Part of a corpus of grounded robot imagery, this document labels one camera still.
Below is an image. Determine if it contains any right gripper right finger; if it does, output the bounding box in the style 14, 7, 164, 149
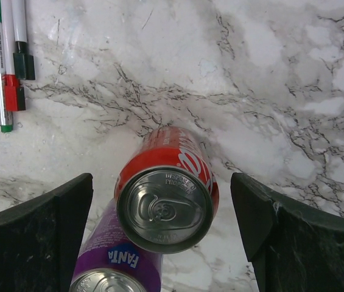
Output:
231, 173, 344, 291

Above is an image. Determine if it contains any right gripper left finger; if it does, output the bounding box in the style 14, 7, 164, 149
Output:
0, 173, 93, 291

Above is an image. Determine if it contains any red cola can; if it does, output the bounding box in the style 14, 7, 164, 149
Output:
114, 126, 219, 254

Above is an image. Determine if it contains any purple fanta can lower right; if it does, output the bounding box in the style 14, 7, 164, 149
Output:
69, 200, 163, 292

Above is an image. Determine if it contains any red capped marker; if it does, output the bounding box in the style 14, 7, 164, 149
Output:
1, 0, 26, 112

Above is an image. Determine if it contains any black capped marker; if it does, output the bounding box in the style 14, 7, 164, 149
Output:
11, 0, 35, 80

